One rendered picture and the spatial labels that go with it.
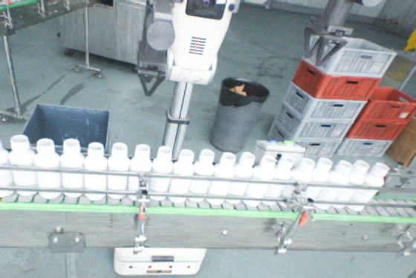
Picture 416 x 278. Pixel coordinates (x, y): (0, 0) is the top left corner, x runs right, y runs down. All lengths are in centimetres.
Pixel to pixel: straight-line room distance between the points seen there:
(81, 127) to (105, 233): 67
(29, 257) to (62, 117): 93
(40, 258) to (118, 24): 330
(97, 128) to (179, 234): 72
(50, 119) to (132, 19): 309
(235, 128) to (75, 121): 180
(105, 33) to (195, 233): 387
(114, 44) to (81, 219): 383
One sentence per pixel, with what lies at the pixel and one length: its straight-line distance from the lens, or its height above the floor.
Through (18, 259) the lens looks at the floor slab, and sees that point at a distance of 200.
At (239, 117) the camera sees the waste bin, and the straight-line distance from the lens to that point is 283.
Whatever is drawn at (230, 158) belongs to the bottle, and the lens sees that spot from 84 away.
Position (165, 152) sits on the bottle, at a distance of 80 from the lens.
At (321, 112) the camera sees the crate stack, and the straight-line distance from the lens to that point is 322.
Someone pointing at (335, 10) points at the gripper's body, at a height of 152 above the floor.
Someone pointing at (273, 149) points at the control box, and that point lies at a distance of 103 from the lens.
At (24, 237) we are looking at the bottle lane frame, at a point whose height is 87.
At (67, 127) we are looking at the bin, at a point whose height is 84.
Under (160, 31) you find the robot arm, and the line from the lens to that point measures 64.
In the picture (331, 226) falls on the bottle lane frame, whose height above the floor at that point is 95.
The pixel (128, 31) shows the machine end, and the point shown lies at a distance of 442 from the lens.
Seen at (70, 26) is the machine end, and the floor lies 41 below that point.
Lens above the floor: 160
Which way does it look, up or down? 38 degrees down
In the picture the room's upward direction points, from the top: 12 degrees clockwise
